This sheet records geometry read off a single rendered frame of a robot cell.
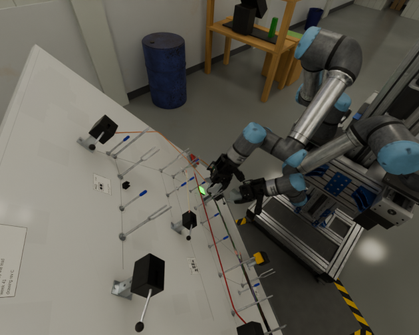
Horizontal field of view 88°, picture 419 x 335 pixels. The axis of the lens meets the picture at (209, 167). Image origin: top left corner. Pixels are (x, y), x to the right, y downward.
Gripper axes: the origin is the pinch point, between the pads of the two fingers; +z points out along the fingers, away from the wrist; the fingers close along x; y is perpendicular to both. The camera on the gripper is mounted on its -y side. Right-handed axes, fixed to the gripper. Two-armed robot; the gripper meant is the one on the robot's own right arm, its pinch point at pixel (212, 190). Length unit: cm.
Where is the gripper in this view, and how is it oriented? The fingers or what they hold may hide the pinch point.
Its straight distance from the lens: 95.8
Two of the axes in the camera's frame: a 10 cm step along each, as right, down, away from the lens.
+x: 2.9, 7.2, -6.3
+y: -8.1, -1.6, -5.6
